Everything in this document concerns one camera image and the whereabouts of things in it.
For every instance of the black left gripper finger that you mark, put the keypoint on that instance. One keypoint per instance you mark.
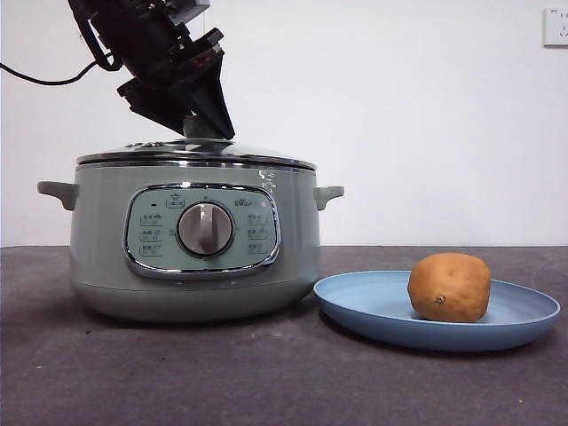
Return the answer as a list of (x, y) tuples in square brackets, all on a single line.
[(217, 102), (164, 106)]

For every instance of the glass lid with green knob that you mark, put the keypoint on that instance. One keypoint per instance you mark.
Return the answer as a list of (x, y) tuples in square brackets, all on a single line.
[(248, 152)]

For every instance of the brown potato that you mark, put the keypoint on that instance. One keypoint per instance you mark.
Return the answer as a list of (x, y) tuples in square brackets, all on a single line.
[(448, 288)]

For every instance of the pale green electric steamer pot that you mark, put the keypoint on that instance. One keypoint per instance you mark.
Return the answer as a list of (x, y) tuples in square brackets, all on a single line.
[(97, 248)]

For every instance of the blue round plate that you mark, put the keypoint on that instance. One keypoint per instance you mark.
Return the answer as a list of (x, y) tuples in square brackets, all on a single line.
[(373, 306)]

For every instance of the pale grey camera box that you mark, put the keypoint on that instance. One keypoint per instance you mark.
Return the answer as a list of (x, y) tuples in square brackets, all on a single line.
[(193, 6)]

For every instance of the white wall socket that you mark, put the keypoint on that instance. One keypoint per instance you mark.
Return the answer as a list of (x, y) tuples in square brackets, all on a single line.
[(557, 27)]

